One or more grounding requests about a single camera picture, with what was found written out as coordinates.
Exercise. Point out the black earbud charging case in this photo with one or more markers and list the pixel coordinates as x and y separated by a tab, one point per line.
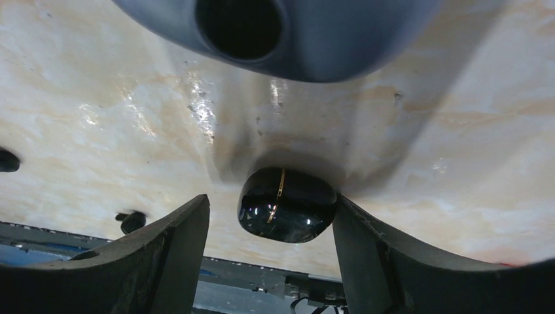
286	205

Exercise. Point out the black earbud left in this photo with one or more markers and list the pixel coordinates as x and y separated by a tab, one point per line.
9	162

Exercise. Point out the black earbud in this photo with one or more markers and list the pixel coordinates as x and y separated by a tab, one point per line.
131	222
9	162

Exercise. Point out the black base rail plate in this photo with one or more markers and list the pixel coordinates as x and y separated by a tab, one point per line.
224	286

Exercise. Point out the grey blue oval case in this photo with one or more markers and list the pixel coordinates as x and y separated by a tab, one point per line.
305	41

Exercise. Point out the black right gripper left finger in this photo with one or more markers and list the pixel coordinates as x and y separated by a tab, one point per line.
152	270

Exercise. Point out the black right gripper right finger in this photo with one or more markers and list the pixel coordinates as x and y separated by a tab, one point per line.
385	270

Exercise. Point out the black earbud centre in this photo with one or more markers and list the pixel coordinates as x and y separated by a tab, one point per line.
131	222

